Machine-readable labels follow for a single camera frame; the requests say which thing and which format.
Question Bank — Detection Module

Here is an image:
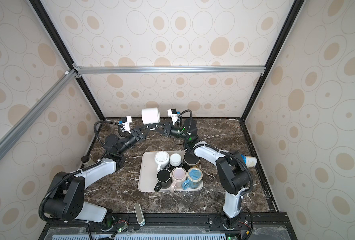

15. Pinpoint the white cup blue lid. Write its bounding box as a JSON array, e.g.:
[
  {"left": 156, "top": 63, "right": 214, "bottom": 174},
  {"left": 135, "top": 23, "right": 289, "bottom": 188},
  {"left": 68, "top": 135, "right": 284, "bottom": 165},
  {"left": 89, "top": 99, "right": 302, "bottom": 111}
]
[{"left": 241, "top": 155, "right": 257, "bottom": 168}]

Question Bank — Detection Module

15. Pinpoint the pink mug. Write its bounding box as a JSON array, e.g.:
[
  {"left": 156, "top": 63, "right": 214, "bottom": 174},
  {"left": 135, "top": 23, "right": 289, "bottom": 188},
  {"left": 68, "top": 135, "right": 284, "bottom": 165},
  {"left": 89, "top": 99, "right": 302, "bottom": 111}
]
[{"left": 169, "top": 167, "right": 187, "bottom": 193}]

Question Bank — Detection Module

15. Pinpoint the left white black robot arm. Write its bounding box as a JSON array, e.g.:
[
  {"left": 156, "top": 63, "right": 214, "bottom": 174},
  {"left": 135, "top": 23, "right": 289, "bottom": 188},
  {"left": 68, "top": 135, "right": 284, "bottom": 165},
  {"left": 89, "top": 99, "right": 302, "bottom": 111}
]
[{"left": 38, "top": 124, "right": 155, "bottom": 229}]

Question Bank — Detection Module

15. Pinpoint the blue mug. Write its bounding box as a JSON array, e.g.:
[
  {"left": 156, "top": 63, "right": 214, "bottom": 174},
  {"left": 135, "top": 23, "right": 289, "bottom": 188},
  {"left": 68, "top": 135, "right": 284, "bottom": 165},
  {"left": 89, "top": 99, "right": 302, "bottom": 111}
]
[{"left": 182, "top": 168, "right": 202, "bottom": 190}]

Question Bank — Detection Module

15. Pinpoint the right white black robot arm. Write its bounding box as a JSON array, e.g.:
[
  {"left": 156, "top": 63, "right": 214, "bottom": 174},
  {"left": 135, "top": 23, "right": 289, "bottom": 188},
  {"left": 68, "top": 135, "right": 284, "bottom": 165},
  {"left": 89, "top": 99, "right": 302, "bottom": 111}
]
[{"left": 149, "top": 114, "right": 257, "bottom": 230}]

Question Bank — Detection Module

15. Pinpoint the white mug red inside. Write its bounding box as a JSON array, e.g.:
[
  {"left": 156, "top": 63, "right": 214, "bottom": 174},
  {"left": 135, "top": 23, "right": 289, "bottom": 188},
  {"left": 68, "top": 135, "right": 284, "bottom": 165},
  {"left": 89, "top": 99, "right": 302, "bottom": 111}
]
[{"left": 141, "top": 108, "right": 160, "bottom": 125}]

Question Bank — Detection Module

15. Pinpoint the grey white remote bar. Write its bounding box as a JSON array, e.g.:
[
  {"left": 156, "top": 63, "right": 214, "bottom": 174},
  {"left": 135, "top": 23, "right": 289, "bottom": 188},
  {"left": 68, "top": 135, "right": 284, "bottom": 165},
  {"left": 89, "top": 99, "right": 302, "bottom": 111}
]
[{"left": 134, "top": 203, "right": 146, "bottom": 226}]

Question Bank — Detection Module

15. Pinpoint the small bottle black cap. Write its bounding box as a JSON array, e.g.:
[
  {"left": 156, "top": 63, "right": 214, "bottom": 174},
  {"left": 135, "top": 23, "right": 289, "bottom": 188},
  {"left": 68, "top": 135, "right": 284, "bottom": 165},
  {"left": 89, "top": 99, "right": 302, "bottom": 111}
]
[{"left": 80, "top": 155, "right": 95, "bottom": 167}]

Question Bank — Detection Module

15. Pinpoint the diagonal aluminium frame bar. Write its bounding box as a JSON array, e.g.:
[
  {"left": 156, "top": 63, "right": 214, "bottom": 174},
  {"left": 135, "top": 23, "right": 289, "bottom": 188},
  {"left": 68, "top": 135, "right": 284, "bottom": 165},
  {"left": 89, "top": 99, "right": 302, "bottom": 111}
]
[{"left": 0, "top": 69, "right": 76, "bottom": 160}]

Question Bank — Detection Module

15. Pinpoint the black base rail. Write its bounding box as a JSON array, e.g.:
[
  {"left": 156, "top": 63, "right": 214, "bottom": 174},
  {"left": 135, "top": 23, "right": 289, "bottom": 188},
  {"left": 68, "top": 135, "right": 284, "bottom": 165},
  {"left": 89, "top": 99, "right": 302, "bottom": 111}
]
[{"left": 39, "top": 211, "right": 297, "bottom": 240}]

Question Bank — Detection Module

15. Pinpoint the horizontal aluminium frame bar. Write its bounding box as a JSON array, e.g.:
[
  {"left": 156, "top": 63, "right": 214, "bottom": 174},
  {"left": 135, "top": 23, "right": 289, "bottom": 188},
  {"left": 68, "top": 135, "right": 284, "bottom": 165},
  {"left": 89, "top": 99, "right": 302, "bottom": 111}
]
[{"left": 76, "top": 65, "right": 266, "bottom": 74}]

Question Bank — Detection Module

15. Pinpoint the beige plastic tray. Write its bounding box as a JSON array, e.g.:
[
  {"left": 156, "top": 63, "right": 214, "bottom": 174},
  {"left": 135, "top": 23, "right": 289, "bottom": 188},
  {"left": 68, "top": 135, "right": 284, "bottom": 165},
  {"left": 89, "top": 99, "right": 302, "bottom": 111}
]
[{"left": 138, "top": 151, "right": 203, "bottom": 193}]

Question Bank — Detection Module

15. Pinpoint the small white black mug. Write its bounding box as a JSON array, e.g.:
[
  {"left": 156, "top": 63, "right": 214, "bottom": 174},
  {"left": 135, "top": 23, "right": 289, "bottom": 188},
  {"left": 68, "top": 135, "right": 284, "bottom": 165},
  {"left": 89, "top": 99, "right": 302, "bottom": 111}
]
[{"left": 165, "top": 153, "right": 182, "bottom": 171}]

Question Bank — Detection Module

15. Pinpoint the black mug white rim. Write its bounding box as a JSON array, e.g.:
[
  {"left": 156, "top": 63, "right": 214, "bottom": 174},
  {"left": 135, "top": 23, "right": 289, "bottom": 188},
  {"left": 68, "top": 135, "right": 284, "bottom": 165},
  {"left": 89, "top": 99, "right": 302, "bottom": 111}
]
[{"left": 154, "top": 169, "right": 172, "bottom": 192}]

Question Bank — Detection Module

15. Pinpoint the black skull pattern mug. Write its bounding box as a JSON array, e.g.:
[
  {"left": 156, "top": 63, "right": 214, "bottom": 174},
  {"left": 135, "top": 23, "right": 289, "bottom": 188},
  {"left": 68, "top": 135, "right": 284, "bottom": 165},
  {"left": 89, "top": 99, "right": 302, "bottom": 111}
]
[{"left": 182, "top": 153, "right": 201, "bottom": 171}]

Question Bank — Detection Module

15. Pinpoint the white ribbed mug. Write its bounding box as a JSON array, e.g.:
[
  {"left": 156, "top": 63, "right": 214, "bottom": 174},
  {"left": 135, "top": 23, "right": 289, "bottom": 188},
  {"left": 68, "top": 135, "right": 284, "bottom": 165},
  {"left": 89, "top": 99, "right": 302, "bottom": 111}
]
[{"left": 154, "top": 151, "right": 170, "bottom": 171}]

